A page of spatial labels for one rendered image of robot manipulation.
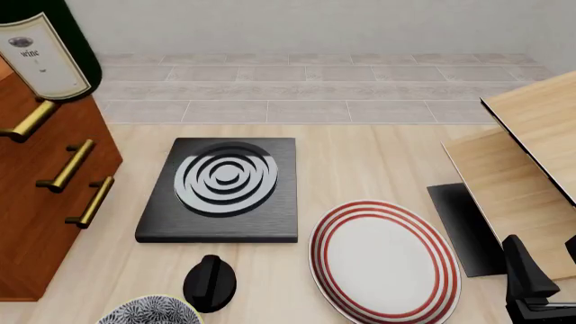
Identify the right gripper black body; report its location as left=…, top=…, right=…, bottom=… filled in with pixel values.
left=505, top=293, right=576, bottom=324

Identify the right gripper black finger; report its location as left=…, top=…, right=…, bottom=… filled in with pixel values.
left=563, top=233, right=576, bottom=265
left=500, top=233, right=562, bottom=300

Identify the red-brown wooden cabinet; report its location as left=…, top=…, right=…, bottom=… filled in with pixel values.
left=0, top=55, right=124, bottom=302

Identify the dark green wine bottle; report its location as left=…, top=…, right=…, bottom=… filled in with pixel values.
left=0, top=0, right=104, bottom=103

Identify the pale wood and black shelf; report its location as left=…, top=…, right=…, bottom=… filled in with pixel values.
left=426, top=69, right=576, bottom=282

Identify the white plate with red rings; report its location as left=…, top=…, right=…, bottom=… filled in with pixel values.
left=308, top=199, right=464, bottom=324

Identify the flat black stove plate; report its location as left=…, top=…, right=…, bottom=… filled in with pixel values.
left=134, top=136, right=300, bottom=245

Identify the round black stove knob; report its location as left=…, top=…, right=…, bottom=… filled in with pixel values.
left=182, top=254, right=239, bottom=314

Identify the black and white patterned bowl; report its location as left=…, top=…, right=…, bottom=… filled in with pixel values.
left=95, top=294, right=204, bottom=324

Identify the brass drawer handle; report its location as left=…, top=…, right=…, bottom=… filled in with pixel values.
left=35, top=138, right=97, bottom=194
left=0, top=98, right=62, bottom=144
left=64, top=175, right=116, bottom=230

